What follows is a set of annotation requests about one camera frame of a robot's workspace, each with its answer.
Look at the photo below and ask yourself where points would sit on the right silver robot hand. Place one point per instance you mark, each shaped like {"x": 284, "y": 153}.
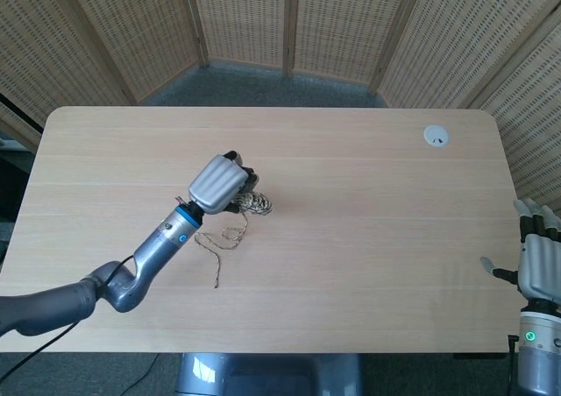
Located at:
{"x": 538, "y": 264}

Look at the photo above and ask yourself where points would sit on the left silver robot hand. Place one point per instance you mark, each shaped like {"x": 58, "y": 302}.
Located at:
{"x": 219, "y": 185}

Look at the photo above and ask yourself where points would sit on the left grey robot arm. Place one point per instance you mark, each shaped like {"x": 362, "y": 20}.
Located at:
{"x": 109, "y": 277}

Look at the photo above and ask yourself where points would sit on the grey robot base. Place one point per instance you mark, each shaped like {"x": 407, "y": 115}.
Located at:
{"x": 267, "y": 374}

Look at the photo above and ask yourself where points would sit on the woven bamboo folding screen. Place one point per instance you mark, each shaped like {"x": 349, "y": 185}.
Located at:
{"x": 280, "y": 32}

